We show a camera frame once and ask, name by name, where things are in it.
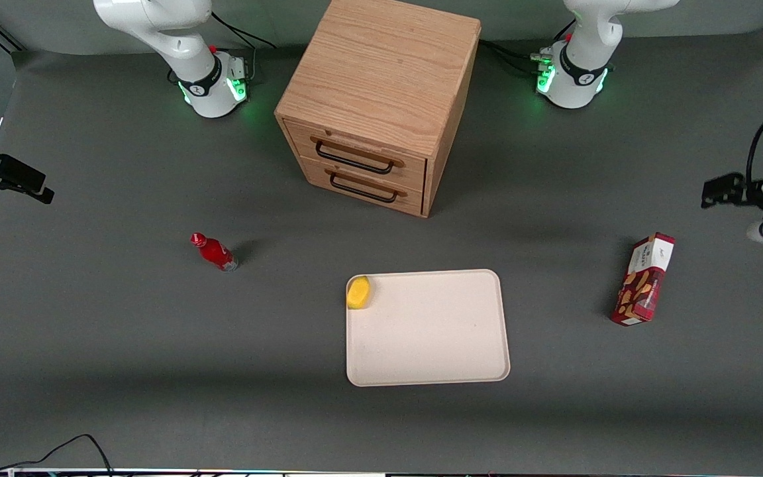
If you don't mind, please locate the plain wooden drawer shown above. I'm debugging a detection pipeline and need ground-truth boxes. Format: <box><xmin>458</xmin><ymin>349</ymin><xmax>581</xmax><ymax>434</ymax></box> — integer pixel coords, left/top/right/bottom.
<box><xmin>298</xmin><ymin>156</ymin><xmax>426</xmax><ymax>217</ymax></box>

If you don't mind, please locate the beige plastic tray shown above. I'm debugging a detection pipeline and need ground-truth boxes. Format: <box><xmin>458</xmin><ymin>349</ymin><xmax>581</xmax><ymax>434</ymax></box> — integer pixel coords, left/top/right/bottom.
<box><xmin>345</xmin><ymin>268</ymin><xmax>511</xmax><ymax>388</ymax></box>

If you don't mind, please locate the wooden drawer with notch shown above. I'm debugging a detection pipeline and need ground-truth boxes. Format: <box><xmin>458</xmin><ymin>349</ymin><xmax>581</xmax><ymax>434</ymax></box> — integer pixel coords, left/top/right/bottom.
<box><xmin>284</xmin><ymin>119</ymin><xmax>429</xmax><ymax>193</ymax></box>

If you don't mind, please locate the thin black table cable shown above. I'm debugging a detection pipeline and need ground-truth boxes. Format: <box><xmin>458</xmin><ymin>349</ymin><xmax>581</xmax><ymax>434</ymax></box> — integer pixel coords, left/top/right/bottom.
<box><xmin>0</xmin><ymin>433</ymin><xmax>115</xmax><ymax>477</ymax></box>

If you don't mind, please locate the red cookie box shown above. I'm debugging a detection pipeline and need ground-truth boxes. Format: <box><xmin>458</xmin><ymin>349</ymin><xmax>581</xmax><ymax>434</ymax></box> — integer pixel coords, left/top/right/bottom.
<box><xmin>609</xmin><ymin>232</ymin><xmax>676</xmax><ymax>327</ymax></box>

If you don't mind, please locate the red bottle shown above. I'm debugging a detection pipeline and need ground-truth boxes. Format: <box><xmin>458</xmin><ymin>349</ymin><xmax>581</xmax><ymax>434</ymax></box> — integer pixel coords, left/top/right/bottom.
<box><xmin>190</xmin><ymin>232</ymin><xmax>239</xmax><ymax>273</ymax></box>

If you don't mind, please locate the black arm base cable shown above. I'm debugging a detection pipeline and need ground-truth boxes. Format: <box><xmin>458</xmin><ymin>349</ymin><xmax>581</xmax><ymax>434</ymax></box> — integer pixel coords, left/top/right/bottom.
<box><xmin>211</xmin><ymin>11</ymin><xmax>278</xmax><ymax>83</ymax></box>
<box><xmin>480</xmin><ymin>20</ymin><xmax>578</xmax><ymax>75</ymax></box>

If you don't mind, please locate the black right arm base cable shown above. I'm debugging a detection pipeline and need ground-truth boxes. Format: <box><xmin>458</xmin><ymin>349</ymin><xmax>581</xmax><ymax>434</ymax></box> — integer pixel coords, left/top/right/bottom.
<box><xmin>211</xmin><ymin>11</ymin><xmax>278</xmax><ymax>83</ymax></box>

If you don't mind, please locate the black drawer handle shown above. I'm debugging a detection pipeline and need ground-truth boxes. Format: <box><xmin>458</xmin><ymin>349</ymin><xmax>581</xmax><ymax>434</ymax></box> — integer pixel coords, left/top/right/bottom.
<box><xmin>329</xmin><ymin>170</ymin><xmax>399</xmax><ymax>204</ymax></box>
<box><xmin>315</xmin><ymin>140</ymin><xmax>396</xmax><ymax>176</ymax></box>

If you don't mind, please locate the yellow lemon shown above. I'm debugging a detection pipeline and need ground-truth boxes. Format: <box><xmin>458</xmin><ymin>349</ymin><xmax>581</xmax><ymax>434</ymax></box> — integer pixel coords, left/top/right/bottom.
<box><xmin>346</xmin><ymin>276</ymin><xmax>372</xmax><ymax>310</ymax></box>

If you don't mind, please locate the wooden drawer cabinet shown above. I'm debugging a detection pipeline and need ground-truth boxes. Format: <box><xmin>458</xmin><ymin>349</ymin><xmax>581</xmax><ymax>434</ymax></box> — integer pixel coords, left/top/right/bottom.
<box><xmin>274</xmin><ymin>0</ymin><xmax>482</xmax><ymax>219</ymax></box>

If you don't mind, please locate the black left arm base cable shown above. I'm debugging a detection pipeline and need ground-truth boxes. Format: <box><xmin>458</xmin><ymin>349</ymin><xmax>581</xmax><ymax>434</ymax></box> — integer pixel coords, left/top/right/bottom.
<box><xmin>480</xmin><ymin>20</ymin><xmax>578</xmax><ymax>75</ymax></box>

